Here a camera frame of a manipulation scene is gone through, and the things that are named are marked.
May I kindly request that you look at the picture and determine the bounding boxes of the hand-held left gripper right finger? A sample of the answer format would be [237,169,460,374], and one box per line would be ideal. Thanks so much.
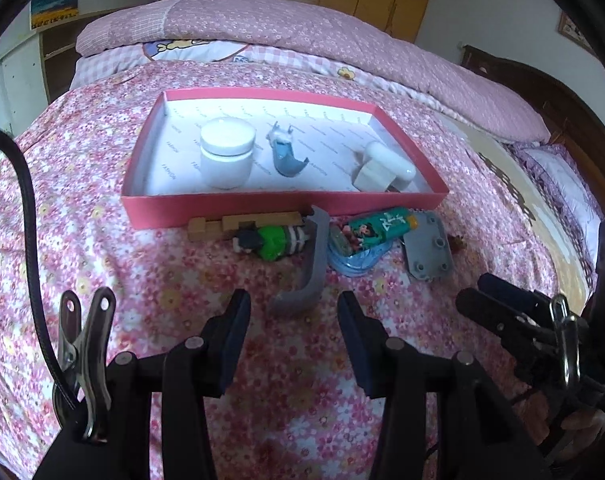
[336,290,554,480]

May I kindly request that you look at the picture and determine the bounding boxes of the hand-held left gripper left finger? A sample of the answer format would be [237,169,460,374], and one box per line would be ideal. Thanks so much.
[32,287,253,480]

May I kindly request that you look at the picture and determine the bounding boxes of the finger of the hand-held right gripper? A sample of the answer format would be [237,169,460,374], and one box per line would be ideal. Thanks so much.
[455,287,554,357]
[477,272,554,322]

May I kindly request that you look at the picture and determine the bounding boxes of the blue transparent round case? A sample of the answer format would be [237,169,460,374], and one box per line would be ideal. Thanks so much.
[329,240,400,278]

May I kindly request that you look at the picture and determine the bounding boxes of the grey curved plastic piece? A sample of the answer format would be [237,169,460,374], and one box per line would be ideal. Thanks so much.
[270,205,331,318]

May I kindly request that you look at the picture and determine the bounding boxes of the grey metal plate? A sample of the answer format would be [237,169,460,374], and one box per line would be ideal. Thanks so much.
[403,210,455,282]

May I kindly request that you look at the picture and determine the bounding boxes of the green black toy figure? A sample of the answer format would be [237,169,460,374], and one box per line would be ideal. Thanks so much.
[234,224,314,262]

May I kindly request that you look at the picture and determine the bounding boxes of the wooden block puzzle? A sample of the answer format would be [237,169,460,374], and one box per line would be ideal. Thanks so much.
[187,212,305,242]

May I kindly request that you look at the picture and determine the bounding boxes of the green printed tube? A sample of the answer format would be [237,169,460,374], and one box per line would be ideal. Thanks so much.
[331,208,419,257]

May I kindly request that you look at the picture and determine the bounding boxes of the pink cardboard box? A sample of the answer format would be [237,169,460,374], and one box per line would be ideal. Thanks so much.
[121,87,450,231]

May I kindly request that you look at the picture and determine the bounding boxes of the white round jar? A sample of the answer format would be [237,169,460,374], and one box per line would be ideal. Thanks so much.
[200,117,257,189]

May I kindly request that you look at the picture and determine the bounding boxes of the blue grey toy figure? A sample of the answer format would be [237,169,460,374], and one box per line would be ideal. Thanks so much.
[266,122,310,178]

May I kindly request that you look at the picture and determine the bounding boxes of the person's right hand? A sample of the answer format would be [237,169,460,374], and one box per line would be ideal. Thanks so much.
[562,407,605,435]

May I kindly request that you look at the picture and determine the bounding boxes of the metal spring clip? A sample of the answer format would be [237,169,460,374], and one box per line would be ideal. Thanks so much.
[549,294,583,386]
[57,287,117,443]

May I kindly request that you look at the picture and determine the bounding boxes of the purple floral pillow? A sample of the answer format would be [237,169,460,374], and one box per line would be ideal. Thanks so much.
[515,142,605,276]

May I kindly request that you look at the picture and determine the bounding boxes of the beige patterned mat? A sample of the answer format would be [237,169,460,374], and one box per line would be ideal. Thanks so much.
[445,120,600,291]

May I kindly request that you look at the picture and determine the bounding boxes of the dark wooden headboard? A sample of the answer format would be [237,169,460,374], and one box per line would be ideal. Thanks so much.
[461,45,605,221]

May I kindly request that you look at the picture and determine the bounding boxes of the pink checked cartoon blanket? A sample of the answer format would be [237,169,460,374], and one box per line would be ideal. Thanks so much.
[72,40,463,111]

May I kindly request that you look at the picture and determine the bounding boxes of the pink floral quilt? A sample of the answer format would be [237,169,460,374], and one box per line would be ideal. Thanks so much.
[76,0,552,143]

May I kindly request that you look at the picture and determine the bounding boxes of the white shelf unit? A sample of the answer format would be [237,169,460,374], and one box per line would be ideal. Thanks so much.
[0,7,113,106]

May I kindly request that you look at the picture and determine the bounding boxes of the blue yellow painting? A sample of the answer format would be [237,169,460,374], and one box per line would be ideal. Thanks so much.
[31,0,79,31]

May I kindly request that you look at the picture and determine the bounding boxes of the black cable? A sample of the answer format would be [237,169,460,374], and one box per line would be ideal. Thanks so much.
[0,122,90,426]

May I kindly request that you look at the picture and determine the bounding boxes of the framed wall picture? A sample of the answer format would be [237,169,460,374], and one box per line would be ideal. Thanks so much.
[557,10,599,57]

